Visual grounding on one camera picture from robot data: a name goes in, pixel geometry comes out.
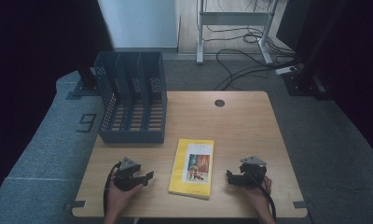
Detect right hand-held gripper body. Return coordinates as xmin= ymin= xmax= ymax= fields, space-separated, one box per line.
xmin=238 ymin=155 xmax=268 ymax=189

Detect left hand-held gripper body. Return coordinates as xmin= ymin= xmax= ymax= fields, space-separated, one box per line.
xmin=113 ymin=156 xmax=143 ymax=191

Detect yellow book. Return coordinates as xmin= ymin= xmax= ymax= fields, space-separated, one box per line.
xmin=168 ymin=138 xmax=214 ymax=201

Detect person's left hand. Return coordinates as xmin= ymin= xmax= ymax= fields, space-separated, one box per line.
xmin=105 ymin=171 xmax=144 ymax=217

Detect person's right hand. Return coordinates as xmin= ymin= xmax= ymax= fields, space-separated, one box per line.
xmin=243 ymin=175 xmax=273 ymax=213

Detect dark blue file rack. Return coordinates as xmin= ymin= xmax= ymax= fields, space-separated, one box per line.
xmin=93 ymin=50 xmax=169 ymax=145

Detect black metal stand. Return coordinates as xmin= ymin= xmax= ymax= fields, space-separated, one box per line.
xmin=71 ymin=52 xmax=101 ymax=98
xmin=282 ymin=0 xmax=347 ymax=101

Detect white power strip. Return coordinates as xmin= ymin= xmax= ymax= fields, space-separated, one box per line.
xmin=274 ymin=65 xmax=297 ymax=77

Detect white panel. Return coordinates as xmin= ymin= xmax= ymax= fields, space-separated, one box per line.
xmin=96 ymin=0 xmax=180 ymax=54

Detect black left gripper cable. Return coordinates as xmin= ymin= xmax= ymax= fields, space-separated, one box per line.
xmin=103 ymin=161 xmax=123 ymax=217

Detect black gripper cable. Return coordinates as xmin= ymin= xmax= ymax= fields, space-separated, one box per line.
xmin=103 ymin=161 xmax=123 ymax=217
xmin=245 ymin=171 xmax=278 ymax=222

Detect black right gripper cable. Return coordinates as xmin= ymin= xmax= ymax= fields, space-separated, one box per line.
xmin=245 ymin=171 xmax=278 ymax=222

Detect black floor cables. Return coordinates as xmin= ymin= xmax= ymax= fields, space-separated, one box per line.
xmin=202 ymin=0 xmax=302 ymax=91

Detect white desk frame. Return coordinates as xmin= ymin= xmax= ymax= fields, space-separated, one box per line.
xmin=196 ymin=0 xmax=280 ymax=65

